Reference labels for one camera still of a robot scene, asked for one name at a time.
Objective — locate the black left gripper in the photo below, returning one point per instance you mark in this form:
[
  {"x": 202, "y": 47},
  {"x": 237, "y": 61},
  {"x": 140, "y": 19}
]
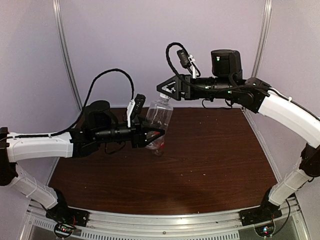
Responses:
[{"x": 139, "y": 137}]

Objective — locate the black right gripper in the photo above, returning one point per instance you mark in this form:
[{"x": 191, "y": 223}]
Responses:
[{"x": 179, "y": 88}]

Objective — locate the white bottle cap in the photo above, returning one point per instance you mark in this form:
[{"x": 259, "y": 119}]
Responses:
[{"x": 164, "y": 96}]

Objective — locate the large clear plastic bottle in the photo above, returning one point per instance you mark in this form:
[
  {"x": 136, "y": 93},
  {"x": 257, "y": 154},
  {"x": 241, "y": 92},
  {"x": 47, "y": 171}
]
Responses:
[{"x": 161, "y": 111}]

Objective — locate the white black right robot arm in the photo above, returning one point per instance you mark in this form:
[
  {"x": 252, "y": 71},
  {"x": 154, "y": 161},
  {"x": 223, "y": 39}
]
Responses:
[{"x": 259, "y": 97}]

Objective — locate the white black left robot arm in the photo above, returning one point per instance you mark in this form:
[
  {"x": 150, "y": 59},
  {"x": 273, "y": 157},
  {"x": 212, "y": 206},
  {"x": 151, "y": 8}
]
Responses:
[{"x": 100, "y": 126}]

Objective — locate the small cola bottle red cap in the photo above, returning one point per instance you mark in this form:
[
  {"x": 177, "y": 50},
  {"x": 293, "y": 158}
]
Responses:
[{"x": 157, "y": 146}]

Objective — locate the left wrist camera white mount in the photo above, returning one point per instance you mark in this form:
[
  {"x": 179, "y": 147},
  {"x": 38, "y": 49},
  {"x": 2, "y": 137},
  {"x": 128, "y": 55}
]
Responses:
[{"x": 134, "y": 108}]

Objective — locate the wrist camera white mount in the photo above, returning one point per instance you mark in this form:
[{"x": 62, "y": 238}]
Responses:
[
  {"x": 186, "y": 62},
  {"x": 134, "y": 108}
]

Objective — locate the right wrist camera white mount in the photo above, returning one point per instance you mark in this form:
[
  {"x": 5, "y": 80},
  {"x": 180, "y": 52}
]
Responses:
[{"x": 186, "y": 62}]

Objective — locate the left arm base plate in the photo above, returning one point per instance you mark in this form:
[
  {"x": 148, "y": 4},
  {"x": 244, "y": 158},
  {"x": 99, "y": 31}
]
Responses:
[{"x": 70, "y": 224}]

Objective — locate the aluminium front frame rail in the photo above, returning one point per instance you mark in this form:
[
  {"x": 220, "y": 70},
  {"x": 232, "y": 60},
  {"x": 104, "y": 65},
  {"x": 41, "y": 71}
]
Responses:
[{"x": 221, "y": 225}]

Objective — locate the aluminium right corner post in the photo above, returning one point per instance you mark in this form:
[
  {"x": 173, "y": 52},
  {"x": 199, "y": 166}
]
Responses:
[{"x": 264, "y": 31}]

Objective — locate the aluminium corner post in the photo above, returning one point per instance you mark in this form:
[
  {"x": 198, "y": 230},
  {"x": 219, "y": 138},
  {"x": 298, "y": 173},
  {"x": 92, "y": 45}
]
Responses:
[
  {"x": 65, "y": 53},
  {"x": 264, "y": 31}
]

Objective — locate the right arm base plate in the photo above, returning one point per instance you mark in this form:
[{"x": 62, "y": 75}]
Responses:
[{"x": 263, "y": 221}]

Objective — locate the aluminium left corner post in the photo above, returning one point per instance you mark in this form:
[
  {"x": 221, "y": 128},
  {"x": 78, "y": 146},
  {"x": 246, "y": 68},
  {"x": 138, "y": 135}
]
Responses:
[{"x": 65, "y": 53}]

